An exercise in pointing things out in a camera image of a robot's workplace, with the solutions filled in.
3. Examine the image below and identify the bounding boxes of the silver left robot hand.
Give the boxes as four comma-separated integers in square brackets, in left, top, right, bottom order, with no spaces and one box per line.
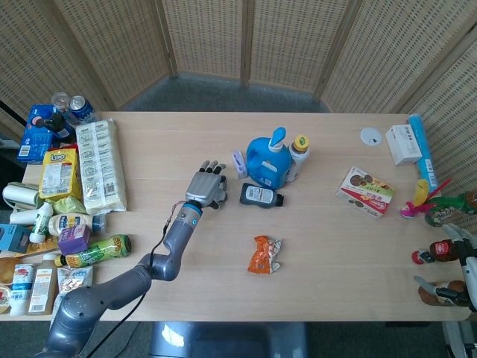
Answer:
[184,160,230,210]

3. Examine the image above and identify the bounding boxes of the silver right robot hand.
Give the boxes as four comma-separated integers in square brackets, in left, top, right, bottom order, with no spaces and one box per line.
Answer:
[414,222,477,313]

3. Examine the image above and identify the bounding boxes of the cola bottle red label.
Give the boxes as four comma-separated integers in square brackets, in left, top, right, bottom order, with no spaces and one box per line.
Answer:
[411,239,464,266]

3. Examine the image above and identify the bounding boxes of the small purple tissue pack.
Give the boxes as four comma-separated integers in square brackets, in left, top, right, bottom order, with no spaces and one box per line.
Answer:
[232,149,249,180]

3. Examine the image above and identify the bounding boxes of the dark grey squeeze bottle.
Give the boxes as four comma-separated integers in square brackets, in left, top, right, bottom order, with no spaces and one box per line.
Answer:
[239,182,288,208]

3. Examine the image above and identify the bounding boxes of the green bottle brown cap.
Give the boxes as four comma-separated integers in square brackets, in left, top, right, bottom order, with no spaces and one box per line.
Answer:
[424,191,477,227]

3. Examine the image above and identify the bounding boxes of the blue detergent pump bottle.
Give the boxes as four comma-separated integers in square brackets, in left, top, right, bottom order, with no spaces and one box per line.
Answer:
[245,127,294,188]

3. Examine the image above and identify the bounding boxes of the orange crumpled snack wrapper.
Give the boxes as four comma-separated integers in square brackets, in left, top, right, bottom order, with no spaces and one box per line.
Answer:
[247,234,283,274]

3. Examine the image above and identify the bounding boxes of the colourful feather shuttlecock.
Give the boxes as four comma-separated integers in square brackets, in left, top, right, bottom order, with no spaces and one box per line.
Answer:
[399,178,452,222]

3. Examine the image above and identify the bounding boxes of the yellow-capped tea bottle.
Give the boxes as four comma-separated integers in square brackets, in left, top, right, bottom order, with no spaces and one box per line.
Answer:
[285,134,312,183]

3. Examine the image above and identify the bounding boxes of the green drink bottle black cap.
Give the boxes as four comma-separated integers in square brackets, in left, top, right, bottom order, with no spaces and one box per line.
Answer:
[54,233,133,269]

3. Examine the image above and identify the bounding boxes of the light blue long tube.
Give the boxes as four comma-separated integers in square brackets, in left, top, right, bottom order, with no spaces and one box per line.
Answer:
[407,113,443,195]

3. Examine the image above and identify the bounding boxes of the red white cookie box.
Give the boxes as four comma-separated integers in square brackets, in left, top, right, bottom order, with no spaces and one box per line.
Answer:
[335,166,397,220]

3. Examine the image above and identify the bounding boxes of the pale green crumpled bag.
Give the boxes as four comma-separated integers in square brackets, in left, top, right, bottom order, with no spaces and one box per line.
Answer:
[51,195,88,216]

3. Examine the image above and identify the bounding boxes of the mayonnaise bottle blue cap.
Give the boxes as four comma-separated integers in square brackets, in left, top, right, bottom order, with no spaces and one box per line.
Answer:
[48,213,107,237]

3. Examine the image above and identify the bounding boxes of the purple small box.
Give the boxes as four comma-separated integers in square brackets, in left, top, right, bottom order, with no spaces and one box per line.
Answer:
[57,224,92,257]

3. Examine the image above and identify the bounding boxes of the yellow snack bag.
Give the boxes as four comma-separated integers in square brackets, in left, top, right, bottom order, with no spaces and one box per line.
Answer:
[38,148,83,201]

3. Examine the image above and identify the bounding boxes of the blue soda can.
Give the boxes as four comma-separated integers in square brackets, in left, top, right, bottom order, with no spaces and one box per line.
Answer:
[68,95,95,125]

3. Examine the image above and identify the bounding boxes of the small white cardboard box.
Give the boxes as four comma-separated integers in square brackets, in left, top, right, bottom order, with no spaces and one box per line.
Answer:
[385,124,420,167]

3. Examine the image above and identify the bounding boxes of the dark soda bottle blue label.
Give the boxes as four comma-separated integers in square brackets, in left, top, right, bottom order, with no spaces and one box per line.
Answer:
[43,113,76,143]

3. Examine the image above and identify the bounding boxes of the nut snack pouch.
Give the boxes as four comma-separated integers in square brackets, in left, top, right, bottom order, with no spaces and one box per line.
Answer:
[55,265,95,300]

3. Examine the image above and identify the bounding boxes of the white green tube bottle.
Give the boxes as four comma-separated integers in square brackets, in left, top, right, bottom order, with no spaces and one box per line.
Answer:
[29,201,54,244]

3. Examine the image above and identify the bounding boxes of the woven wooden folding screen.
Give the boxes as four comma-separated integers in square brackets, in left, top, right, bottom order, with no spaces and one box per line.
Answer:
[0,0,477,239]

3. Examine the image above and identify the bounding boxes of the blue cookie box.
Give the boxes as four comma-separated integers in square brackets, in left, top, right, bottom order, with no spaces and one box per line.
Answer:
[16,104,61,165]

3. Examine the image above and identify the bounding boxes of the orange flat packet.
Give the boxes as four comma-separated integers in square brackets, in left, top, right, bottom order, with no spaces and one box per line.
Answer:
[19,238,61,259]

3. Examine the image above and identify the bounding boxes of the white lint roller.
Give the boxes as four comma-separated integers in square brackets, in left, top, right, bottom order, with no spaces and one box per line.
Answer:
[2,181,42,210]

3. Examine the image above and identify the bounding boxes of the white paper cup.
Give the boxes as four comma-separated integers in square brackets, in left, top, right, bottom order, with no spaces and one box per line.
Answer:
[8,210,39,225]

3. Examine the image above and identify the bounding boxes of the beige milk tea bottle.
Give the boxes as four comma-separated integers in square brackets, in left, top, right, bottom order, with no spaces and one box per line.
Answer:
[27,254,59,316]

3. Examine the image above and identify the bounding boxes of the blue grey flat box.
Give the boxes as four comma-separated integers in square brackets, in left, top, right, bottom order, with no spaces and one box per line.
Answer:
[0,223,33,252]

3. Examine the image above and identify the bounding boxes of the white bottle red label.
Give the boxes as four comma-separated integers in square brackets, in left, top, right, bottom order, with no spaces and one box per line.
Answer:
[8,263,37,318]

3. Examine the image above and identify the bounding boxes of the bread bun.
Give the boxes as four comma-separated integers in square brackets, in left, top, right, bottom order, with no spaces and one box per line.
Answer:
[0,257,24,286]

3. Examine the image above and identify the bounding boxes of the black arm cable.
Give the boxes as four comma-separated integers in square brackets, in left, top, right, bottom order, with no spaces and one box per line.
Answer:
[79,201,188,358]

